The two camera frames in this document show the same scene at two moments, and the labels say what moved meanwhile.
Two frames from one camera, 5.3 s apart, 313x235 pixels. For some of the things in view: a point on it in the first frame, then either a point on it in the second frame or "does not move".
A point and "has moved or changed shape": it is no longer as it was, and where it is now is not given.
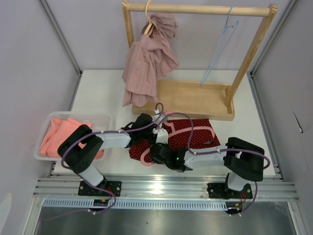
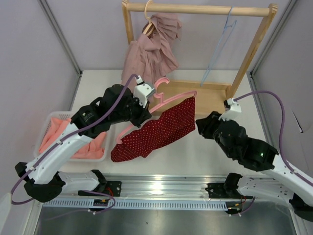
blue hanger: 226,36 does not move
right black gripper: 154,160 -> 205,125
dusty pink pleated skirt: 148,59 does not move
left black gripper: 153,126 -> 144,113
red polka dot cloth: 182,133 has moved or changed shape
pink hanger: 173,131 -> 119,139
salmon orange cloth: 57,129 does not move
